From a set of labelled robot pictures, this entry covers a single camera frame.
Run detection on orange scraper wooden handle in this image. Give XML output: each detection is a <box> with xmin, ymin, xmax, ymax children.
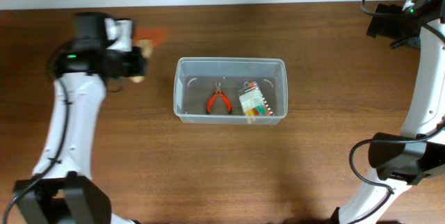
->
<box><xmin>129</xmin><ymin>28</ymin><xmax>167</xmax><ymax>83</ymax></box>

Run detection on red handled pliers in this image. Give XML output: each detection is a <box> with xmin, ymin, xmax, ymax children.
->
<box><xmin>205</xmin><ymin>82</ymin><xmax>233</xmax><ymax>115</ymax></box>

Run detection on marker pack clear case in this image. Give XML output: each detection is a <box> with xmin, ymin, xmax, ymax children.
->
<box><xmin>238</xmin><ymin>81</ymin><xmax>270</xmax><ymax>124</ymax></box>

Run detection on orange socket bit holder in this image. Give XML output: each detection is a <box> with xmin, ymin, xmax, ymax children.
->
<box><xmin>249</xmin><ymin>81</ymin><xmax>273</xmax><ymax>116</ymax></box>

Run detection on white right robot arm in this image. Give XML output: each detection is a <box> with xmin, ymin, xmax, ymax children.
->
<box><xmin>329</xmin><ymin>0</ymin><xmax>444</xmax><ymax>223</ymax></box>

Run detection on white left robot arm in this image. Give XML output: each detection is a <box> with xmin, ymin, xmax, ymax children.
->
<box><xmin>2</xmin><ymin>12</ymin><xmax>147</xmax><ymax>223</ymax></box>

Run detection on clear plastic container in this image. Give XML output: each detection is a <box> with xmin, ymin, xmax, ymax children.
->
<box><xmin>173</xmin><ymin>57</ymin><xmax>289</xmax><ymax>125</ymax></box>

